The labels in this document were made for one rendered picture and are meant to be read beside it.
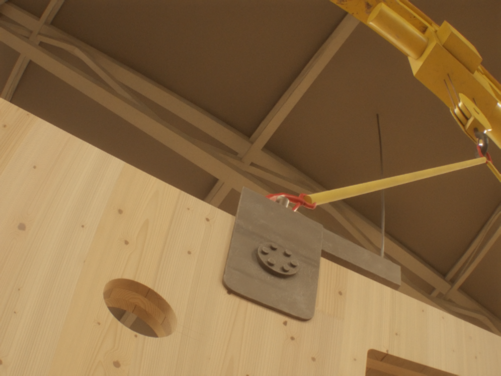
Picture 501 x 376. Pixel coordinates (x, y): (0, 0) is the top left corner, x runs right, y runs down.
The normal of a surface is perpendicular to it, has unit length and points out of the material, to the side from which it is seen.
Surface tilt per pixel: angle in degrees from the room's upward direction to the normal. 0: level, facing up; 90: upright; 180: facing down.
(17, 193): 90
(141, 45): 180
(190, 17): 180
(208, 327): 90
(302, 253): 90
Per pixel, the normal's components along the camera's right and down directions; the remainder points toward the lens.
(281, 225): 0.44, -0.75
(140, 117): -0.14, 0.48
